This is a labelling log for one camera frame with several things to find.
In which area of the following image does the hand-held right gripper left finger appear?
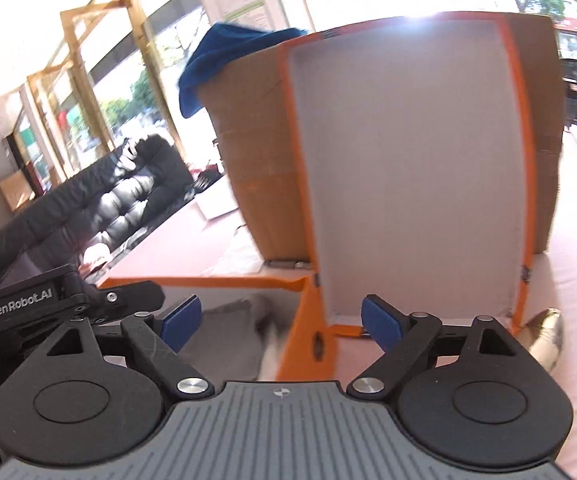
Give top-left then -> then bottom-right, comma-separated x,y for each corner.
43,296 -> 215,402

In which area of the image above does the shiny gold metal object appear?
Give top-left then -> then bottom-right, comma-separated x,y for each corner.
518,308 -> 566,374

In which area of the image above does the small cardboard box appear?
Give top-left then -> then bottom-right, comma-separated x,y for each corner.
0,170 -> 37,214

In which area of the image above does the blue cloth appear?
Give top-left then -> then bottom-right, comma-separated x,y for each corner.
177,22 -> 309,120

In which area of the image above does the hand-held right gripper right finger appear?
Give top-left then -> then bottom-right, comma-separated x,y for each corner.
347,294 -> 519,403

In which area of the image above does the clear plastic wrap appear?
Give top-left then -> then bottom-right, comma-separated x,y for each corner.
207,227 -> 270,277

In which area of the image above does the white blurred object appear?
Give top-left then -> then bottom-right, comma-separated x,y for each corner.
254,299 -> 290,382

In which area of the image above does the brown cardboard box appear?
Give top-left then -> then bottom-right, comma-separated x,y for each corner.
203,12 -> 567,264

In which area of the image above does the black leather sofa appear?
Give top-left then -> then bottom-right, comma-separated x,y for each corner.
0,134 -> 194,292

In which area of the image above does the white box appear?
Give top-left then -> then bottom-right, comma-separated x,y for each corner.
196,187 -> 242,220

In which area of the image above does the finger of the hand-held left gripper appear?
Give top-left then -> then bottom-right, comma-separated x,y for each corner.
93,281 -> 164,323

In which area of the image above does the orange hinged storage box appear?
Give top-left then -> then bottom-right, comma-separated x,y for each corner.
99,10 -> 539,386

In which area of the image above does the wooden frame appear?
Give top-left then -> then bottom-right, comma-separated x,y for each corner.
27,0 -> 189,196

